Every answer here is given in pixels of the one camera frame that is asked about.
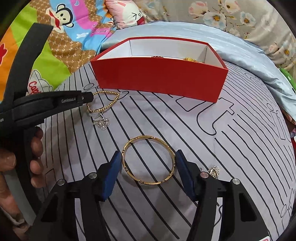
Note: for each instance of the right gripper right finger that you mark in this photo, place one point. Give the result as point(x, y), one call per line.
point(240, 220)

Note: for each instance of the grey floral bedsheet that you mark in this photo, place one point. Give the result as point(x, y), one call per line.
point(255, 21)

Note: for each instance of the light blue pillow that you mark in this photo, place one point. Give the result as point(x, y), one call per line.
point(229, 47)

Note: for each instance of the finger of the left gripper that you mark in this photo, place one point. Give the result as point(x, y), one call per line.
point(87, 97)

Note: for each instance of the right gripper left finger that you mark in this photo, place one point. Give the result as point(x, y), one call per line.
point(56, 219)

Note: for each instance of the red jewelry box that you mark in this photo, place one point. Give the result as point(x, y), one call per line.
point(168, 65)

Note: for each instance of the pink bunny cushion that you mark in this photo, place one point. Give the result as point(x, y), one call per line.
point(125, 13)

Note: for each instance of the gold bangle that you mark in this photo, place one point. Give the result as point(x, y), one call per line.
point(155, 155)

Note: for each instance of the person's left hand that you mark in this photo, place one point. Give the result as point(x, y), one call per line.
point(21, 175)

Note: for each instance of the colourful monkey cartoon blanket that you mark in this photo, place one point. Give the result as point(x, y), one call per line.
point(79, 29)

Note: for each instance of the green object at edge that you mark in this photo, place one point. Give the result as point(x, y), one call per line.
point(289, 78)

